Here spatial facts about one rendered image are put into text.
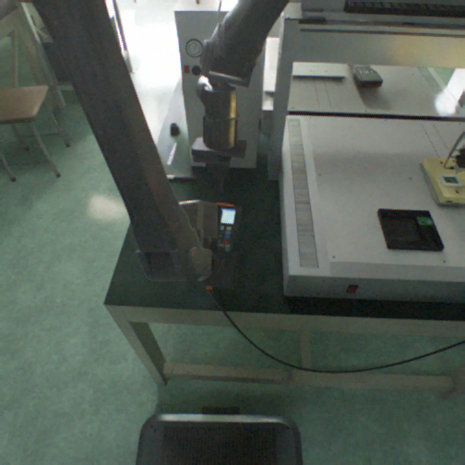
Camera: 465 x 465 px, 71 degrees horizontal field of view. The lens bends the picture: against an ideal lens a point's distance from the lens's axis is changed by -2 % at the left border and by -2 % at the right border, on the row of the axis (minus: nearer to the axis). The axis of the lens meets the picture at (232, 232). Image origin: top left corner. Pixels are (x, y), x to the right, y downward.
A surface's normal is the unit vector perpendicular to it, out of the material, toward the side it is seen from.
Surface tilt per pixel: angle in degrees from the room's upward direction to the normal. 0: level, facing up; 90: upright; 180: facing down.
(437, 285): 90
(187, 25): 90
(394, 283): 90
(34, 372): 0
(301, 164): 0
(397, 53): 90
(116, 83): 70
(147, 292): 0
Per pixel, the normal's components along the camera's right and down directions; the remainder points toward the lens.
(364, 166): 0.00, -0.63
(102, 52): 0.90, -0.03
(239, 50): -0.01, 0.99
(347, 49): -0.06, 0.77
